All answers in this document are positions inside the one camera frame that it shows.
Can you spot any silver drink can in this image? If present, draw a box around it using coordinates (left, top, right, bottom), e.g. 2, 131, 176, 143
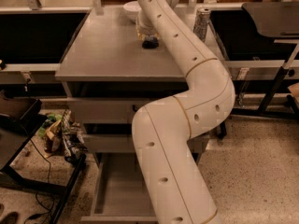
193, 8, 211, 42

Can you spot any black cart on left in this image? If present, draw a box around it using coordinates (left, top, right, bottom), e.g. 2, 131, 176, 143
0, 91, 86, 224

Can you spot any pile of snack bags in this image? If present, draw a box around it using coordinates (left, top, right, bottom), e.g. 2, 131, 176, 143
38, 109, 87, 165

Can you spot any black cable on floor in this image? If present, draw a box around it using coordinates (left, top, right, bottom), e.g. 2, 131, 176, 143
21, 124, 57, 224

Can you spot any grey drawer cabinet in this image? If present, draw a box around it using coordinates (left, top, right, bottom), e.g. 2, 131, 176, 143
55, 5, 234, 224

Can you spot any grey bottom drawer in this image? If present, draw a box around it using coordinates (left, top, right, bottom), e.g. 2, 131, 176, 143
80, 152, 204, 224

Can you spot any aluminium frame rail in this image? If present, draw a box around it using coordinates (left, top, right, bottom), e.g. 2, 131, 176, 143
0, 63, 60, 84

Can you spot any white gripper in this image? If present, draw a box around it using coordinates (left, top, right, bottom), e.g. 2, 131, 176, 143
135, 10, 157, 42

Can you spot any white ceramic bowl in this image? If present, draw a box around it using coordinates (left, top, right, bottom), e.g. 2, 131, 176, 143
123, 1, 141, 22

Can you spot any grey top drawer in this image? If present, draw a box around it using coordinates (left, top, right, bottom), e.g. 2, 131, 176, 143
67, 81, 188, 124

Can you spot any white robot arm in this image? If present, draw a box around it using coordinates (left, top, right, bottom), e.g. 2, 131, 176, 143
132, 0, 235, 224

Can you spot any grey drawer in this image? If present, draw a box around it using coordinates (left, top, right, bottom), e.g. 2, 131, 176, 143
80, 152, 204, 224
82, 123, 211, 154
67, 81, 188, 124

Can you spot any dark blue rxbar wrapper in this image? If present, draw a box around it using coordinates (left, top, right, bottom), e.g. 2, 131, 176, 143
142, 36, 159, 49

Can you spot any grey middle drawer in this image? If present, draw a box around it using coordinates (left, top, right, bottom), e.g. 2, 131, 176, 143
82, 123, 211, 154

